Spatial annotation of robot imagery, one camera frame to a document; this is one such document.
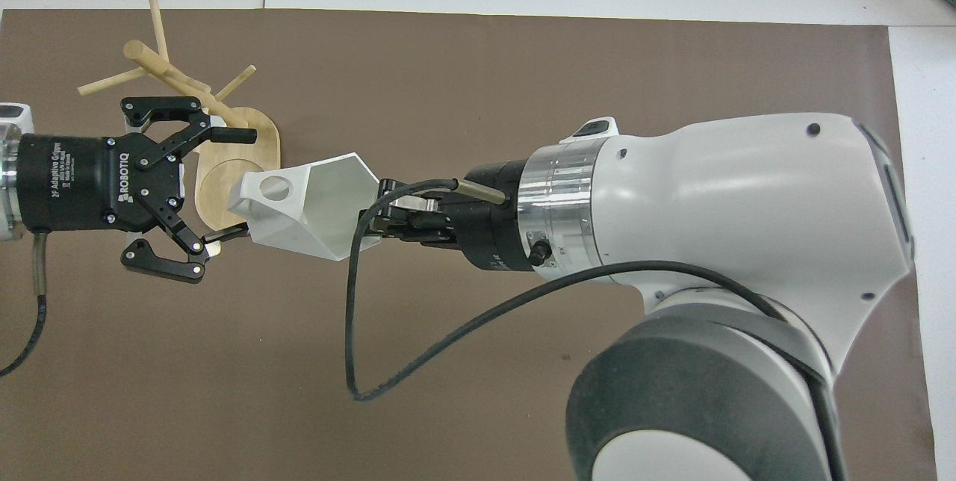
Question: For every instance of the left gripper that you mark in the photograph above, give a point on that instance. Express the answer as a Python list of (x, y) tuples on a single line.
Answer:
[(75, 182)]

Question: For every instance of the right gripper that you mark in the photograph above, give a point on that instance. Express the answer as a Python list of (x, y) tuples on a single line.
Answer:
[(497, 219)]

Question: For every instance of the white faceted cup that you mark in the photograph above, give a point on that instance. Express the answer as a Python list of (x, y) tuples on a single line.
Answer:
[(321, 205)]

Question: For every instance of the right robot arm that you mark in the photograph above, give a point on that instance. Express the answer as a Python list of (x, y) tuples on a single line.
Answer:
[(732, 197)]

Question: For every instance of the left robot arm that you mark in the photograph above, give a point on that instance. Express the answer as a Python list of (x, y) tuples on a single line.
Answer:
[(9, 160)]

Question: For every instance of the wooden cup rack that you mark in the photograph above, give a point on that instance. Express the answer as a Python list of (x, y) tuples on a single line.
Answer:
[(231, 175)]

